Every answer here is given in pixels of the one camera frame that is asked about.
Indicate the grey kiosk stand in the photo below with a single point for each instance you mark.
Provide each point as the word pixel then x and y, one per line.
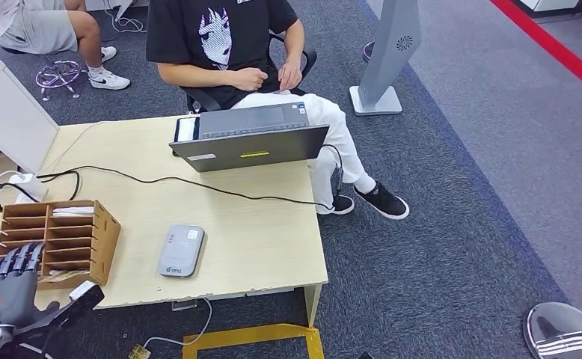
pixel 390 49

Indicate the white power adapter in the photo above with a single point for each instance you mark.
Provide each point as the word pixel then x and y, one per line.
pixel 31 187

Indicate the wooden card holder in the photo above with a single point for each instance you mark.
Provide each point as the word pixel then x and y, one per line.
pixel 105 233

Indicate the black smartphone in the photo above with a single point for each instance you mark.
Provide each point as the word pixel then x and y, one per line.
pixel 185 130

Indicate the white card stack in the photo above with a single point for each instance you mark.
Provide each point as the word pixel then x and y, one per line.
pixel 73 211

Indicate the white cabinet base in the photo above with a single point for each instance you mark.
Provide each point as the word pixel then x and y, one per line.
pixel 553 5

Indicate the chrome base stool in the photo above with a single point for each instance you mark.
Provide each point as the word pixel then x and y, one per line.
pixel 58 74

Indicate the dark grey laptop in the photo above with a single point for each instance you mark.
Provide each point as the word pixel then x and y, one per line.
pixel 250 148

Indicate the person's left hand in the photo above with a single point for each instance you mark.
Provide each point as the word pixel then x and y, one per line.
pixel 290 74

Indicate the grey card reader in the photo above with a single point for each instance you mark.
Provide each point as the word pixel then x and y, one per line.
pixel 181 252

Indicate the person's right hand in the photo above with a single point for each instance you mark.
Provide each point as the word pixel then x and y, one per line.
pixel 247 80

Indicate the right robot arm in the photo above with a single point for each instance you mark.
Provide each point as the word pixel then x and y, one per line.
pixel 558 322

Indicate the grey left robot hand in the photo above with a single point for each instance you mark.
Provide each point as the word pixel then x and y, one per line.
pixel 3 305

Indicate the yellow connector plug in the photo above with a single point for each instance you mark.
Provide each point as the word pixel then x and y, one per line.
pixel 140 353

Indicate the person's left forearm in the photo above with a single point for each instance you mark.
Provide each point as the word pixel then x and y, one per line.
pixel 294 42

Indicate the white box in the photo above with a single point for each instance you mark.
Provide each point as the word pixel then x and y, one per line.
pixel 8 119

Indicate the person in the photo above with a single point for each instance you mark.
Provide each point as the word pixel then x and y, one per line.
pixel 38 27
pixel 221 29

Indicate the person's right forearm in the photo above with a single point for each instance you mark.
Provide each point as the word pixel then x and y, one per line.
pixel 192 76

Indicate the black office chair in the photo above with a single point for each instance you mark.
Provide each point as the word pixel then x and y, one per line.
pixel 204 101

